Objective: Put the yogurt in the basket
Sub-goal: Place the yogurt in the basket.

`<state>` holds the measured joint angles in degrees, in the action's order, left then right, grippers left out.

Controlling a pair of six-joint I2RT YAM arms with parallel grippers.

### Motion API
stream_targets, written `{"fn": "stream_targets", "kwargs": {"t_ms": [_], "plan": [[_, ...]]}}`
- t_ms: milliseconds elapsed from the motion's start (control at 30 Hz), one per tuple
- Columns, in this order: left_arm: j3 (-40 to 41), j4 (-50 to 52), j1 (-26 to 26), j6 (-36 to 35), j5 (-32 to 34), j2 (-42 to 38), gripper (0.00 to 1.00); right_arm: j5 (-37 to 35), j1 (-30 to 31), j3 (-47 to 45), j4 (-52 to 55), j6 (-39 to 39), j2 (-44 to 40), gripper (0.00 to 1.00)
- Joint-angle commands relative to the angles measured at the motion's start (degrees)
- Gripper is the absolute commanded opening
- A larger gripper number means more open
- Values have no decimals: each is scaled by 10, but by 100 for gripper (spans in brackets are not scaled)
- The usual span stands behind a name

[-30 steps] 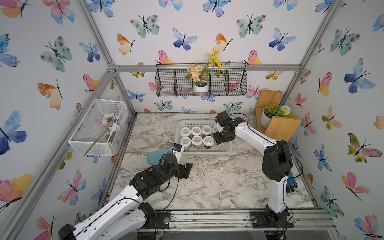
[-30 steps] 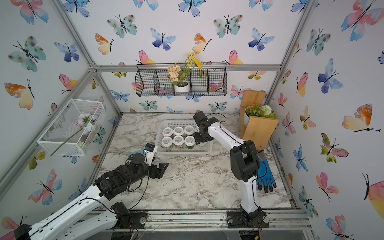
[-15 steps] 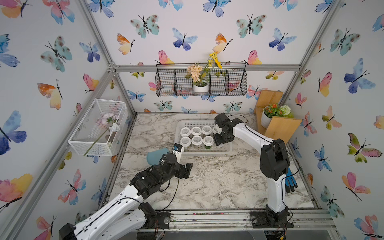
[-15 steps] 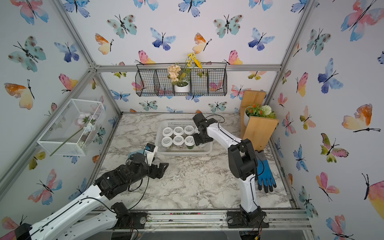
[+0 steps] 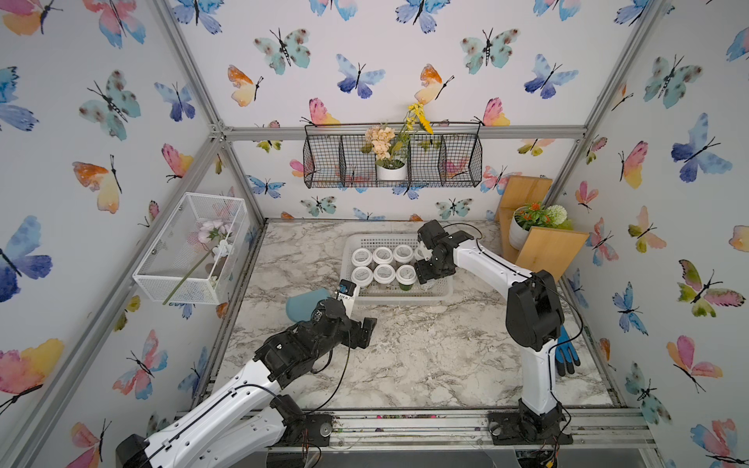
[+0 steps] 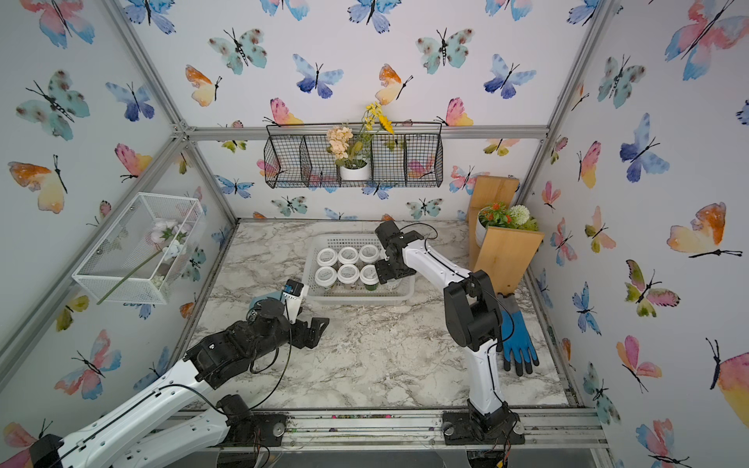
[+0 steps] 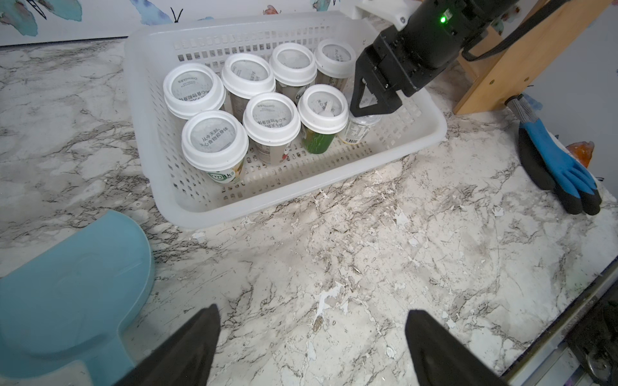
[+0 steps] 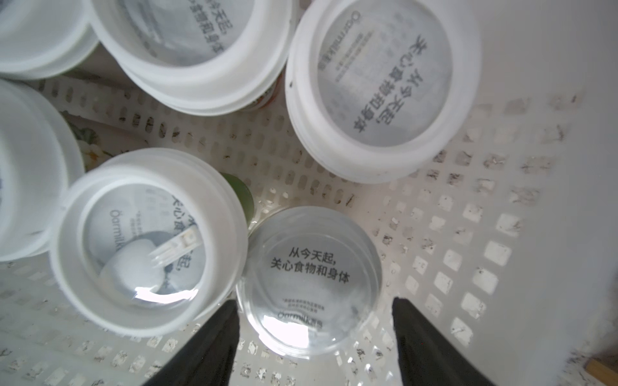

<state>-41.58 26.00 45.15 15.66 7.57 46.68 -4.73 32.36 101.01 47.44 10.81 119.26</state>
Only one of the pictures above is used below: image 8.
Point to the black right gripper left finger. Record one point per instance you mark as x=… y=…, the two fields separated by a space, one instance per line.
x=207 y=358

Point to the yogurt cup front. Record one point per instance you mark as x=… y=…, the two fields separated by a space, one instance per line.
x=151 y=240
x=40 y=160

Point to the white plastic perforated basket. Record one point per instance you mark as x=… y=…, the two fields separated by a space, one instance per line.
x=506 y=240

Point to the yogurt cup without cap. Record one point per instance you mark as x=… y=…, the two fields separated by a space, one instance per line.
x=312 y=281

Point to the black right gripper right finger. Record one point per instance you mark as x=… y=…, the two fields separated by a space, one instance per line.
x=425 y=357

